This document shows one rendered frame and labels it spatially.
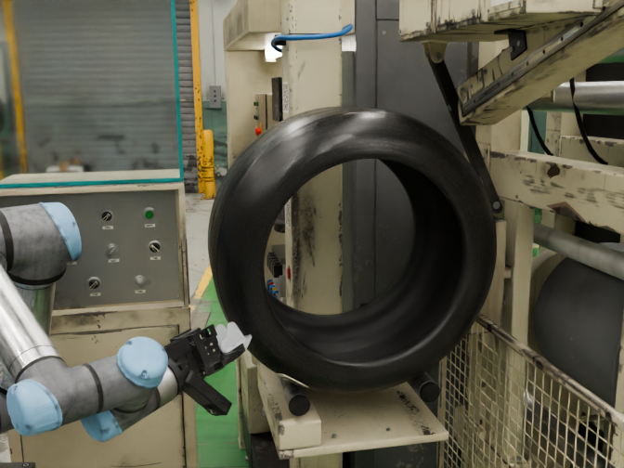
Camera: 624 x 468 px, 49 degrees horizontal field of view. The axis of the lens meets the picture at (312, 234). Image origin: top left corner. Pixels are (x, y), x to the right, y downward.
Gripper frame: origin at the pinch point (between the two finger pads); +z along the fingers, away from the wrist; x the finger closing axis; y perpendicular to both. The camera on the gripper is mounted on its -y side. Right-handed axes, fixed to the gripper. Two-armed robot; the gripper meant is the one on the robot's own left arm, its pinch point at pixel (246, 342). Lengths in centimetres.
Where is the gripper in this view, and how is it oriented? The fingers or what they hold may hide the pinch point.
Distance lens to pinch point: 134.7
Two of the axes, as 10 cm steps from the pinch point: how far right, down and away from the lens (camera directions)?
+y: -3.6, -9.3, -0.9
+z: 6.0, -3.0, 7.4
